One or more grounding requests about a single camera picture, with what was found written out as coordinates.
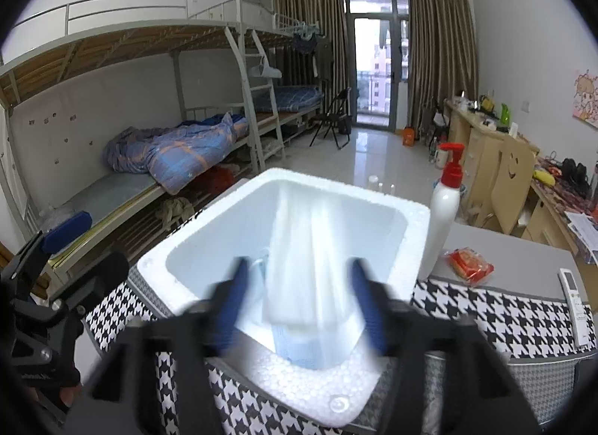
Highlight white metal bunk bed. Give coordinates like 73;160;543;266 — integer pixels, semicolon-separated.
0;0;287;287
236;0;329;156

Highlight black headphones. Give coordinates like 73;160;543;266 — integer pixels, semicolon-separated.
560;158;590;193

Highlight white foam box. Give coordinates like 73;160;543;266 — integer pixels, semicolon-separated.
137;168;431;429

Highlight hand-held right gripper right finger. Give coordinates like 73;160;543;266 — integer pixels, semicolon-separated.
346;257;543;435

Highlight houndstooth tablecloth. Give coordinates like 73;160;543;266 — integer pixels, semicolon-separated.
84;222;598;435

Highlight red cloth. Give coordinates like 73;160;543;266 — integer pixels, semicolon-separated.
196;166;237;193

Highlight white plastic bag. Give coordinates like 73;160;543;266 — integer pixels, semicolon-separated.
262;192;366;329

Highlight red snack packet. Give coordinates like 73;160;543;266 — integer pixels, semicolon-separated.
444;248;495;287

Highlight brown curtain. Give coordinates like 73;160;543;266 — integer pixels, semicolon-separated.
407;0;478;137
272;0;349;105

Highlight light wooden desk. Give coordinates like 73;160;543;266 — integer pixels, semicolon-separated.
444;101;598;264

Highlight blue checked quilt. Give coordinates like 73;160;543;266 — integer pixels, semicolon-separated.
104;112;251;195

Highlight black folding chair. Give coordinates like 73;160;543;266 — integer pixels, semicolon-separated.
309;88;352;151

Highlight yellowish crumpled cloth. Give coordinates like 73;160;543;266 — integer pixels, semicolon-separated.
156;197;194;230

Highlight white lotion pump bottle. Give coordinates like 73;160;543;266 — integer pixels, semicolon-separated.
423;143;466;279

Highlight printed paper sheets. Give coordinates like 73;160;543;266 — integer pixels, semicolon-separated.
564;209;598;260

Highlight glass balcony door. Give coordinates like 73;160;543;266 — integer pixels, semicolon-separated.
342;0;412;128

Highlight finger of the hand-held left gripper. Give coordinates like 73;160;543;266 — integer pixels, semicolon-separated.
0;211;93;305
13;252;130;386

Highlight pink wall poster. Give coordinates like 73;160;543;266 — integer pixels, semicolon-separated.
571;69;598;130

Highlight blue mattress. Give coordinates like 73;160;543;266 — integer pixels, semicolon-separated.
255;85;324;113

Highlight white remote control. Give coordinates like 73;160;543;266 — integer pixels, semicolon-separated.
559;268;592;348

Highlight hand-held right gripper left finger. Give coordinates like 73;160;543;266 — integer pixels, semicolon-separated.
63;256;253;435

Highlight wooden chair with smiley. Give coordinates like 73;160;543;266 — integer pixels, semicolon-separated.
469;133;539;236

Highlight hanging dark clothes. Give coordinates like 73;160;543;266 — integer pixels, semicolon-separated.
292;26;335;81

